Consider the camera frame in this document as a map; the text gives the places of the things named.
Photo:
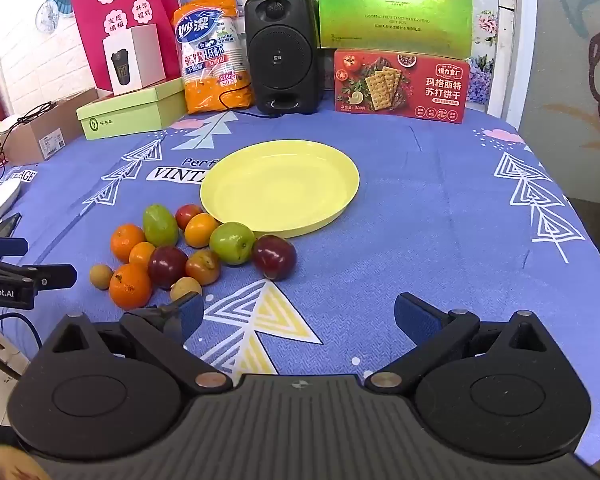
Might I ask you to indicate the white frame post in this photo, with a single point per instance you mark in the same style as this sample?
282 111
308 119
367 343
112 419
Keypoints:
517 35

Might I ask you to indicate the black speaker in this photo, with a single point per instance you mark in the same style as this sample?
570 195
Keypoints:
282 55

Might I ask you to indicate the small orange mandarin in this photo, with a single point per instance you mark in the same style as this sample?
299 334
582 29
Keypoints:
141 254

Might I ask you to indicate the red and yellow fruit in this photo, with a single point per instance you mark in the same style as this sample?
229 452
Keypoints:
203 266

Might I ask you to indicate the pale green box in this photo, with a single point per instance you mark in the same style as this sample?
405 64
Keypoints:
132 110

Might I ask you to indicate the black phone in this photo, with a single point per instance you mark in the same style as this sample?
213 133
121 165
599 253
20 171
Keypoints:
7 225

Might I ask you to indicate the yellow plate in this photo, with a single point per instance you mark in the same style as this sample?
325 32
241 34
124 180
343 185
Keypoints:
280 187

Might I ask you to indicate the red cracker box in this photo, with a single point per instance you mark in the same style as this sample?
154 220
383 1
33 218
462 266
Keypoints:
400 85

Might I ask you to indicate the small tan fruit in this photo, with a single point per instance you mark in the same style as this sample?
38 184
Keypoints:
101 276
184 287

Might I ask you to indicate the oval green fruit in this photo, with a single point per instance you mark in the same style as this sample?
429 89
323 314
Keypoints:
160 225

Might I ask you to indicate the blue printed tablecloth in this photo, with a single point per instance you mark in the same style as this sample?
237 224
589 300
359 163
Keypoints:
430 210

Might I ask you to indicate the brown cardboard box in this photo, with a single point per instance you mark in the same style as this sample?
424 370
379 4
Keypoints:
45 135

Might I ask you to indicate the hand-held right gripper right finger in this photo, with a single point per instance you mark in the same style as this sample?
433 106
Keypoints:
414 318

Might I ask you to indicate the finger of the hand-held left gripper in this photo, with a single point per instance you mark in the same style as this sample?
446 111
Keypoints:
5 246
50 276

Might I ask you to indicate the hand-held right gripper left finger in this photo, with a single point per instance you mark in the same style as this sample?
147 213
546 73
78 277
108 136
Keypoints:
191 312

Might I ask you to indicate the pink paper bag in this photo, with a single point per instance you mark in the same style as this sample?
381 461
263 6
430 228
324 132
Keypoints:
120 0

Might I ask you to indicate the small red fruit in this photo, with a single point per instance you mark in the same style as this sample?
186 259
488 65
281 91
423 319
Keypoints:
186 214

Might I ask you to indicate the orange paper cup pack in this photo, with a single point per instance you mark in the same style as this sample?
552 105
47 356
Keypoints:
215 55

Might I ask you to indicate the large orange mandarin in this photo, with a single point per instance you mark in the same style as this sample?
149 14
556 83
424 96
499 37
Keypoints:
130 286

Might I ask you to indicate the round green fruit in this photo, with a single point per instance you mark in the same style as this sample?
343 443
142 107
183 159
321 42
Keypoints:
232 242

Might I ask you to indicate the large green gift box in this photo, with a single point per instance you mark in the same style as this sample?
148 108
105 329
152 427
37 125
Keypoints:
395 5

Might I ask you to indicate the white cup box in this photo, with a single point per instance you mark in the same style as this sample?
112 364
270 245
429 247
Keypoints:
132 60

